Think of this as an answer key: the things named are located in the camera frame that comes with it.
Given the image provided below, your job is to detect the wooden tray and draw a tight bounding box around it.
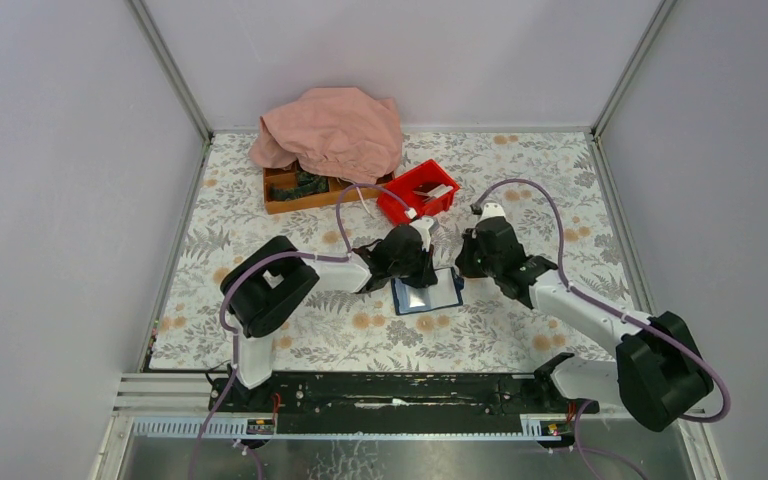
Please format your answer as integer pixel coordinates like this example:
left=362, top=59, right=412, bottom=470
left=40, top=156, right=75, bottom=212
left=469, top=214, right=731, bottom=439
left=262, top=163, right=381, bottom=214

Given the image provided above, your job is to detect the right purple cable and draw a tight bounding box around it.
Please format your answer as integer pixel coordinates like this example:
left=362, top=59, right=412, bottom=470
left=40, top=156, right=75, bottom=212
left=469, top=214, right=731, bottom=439
left=473, top=178, right=733, bottom=480

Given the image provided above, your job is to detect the navy blue card holder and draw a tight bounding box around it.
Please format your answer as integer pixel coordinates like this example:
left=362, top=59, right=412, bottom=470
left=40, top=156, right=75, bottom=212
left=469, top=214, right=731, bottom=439
left=391, top=267, right=465, bottom=316

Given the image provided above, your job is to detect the pink cloth garment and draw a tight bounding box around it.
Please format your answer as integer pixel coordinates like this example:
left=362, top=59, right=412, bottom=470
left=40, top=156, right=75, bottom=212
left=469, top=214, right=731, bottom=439
left=249, top=87, right=403, bottom=183

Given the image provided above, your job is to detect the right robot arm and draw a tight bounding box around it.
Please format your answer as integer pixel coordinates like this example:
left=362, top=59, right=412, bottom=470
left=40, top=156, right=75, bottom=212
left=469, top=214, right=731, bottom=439
left=455, top=217, right=715, bottom=432

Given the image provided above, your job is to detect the red plastic bin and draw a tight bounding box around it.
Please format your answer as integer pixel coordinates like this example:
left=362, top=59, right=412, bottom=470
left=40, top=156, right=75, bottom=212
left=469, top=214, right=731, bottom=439
left=377, top=159, right=460, bottom=225

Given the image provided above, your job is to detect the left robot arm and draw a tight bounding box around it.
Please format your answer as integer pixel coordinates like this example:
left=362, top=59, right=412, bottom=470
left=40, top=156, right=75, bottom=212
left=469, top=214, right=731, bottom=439
left=219, top=216, right=438, bottom=411

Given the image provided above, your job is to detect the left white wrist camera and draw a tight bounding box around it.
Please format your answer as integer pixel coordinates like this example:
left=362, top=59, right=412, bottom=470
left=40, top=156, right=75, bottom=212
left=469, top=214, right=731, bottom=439
left=409, top=216, right=439, bottom=252

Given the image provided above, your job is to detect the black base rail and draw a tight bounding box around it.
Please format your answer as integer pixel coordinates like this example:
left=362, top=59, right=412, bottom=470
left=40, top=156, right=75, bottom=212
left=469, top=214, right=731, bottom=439
left=208, top=371, right=599, bottom=436

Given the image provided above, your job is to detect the white drawstring cord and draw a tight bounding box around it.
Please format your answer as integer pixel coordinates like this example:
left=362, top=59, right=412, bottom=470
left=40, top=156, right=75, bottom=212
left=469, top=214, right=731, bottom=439
left=350, top=180, right=373, bottom=217

